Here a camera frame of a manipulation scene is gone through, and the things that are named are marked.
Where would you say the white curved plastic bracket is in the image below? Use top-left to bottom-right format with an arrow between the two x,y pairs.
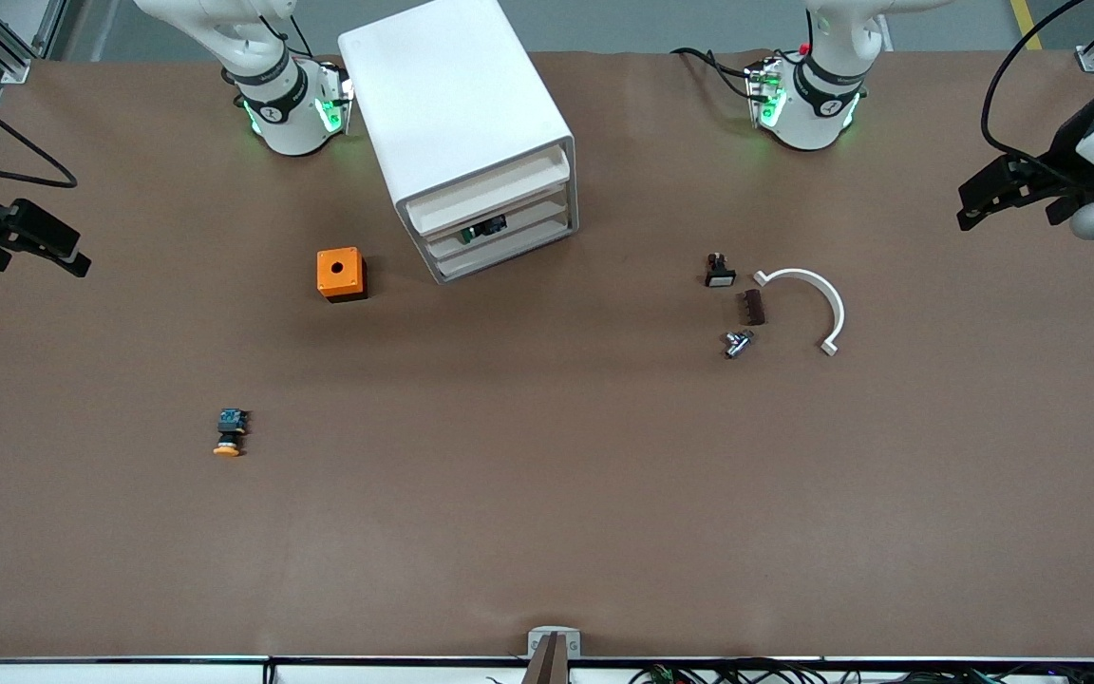
753,268 -> 846,357

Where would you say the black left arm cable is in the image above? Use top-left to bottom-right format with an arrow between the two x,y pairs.
980,0 -> 1094,164

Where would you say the orange button enclosure box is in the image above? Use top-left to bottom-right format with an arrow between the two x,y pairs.
316,247 -> 368,304

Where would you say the white table edge rail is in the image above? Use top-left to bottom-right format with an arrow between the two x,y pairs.
0,655 -> 1094,684

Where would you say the yellow mushroom push button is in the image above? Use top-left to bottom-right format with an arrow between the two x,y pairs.
212,408 -> 250,459

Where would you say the black cable bundle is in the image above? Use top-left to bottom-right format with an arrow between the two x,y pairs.
485,660 -> 1094,684

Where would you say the grey metal mount bracket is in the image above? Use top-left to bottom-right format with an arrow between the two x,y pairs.
527,626 -> 582,659

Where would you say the white drawer cabinet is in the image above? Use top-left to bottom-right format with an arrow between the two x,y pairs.
337,0 -> 579,285

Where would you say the white plastic drawer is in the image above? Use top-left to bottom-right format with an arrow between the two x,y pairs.
405,150 -> 573,238
434,220 -> 576,282
427,203 -> 572,267
422,184 -> 571,252

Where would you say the black base power cable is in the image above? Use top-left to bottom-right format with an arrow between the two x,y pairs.
670,47 -> 759,100

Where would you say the dark camera pole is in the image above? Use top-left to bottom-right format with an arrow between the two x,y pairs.
519,634 -> 573,684

